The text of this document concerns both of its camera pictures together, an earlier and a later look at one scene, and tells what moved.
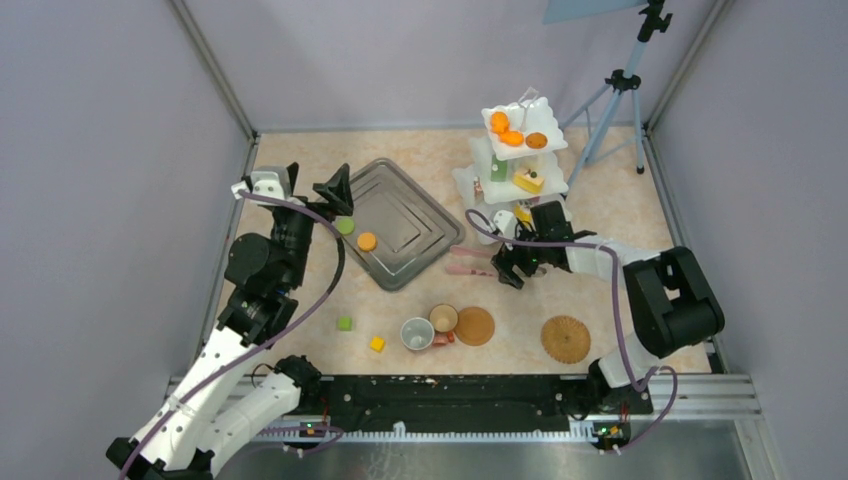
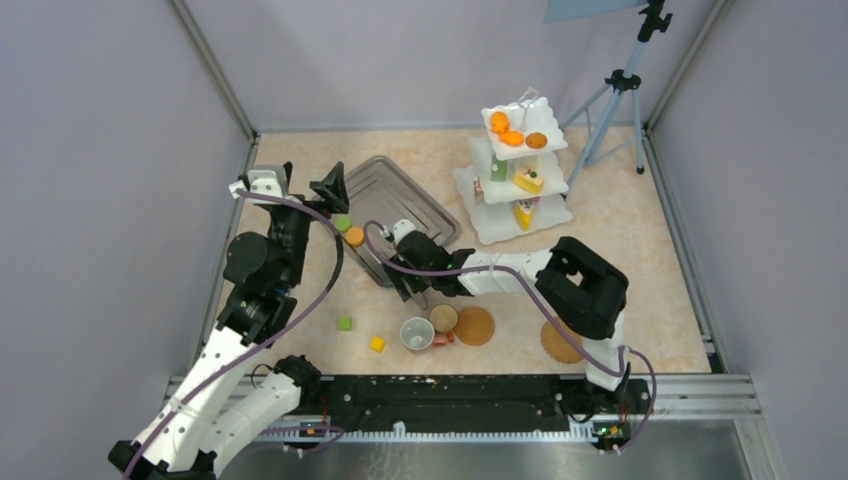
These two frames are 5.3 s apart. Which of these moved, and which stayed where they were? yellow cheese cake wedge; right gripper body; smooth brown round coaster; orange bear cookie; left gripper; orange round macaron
Moved: orange round macaron; right gripper body
Stayed: smooth brown round coaster; orange bear cookie; left gripper; yellow cheese cake wedge
